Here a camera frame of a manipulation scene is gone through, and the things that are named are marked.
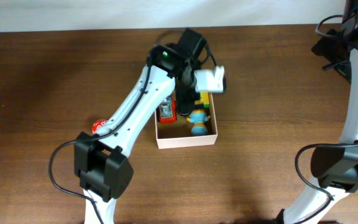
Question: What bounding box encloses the multicolour puzzle cube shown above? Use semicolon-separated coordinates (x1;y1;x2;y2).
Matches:
195;91;209;108

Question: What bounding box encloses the beige open cardboard box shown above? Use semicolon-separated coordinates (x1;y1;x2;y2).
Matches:
154;91;218;149

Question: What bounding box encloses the red toy car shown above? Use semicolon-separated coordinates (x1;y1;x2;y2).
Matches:
157;96;177;124

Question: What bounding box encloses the red letter polyhedral die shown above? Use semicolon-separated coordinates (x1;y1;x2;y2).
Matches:
91;119;107;134

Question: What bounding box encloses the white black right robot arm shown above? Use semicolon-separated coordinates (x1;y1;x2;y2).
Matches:
275;0;358;223

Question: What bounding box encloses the orange blue duck toy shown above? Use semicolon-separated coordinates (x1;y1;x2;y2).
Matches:
186;109;210;136

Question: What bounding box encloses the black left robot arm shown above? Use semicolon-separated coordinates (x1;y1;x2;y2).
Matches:
74;29;207;223

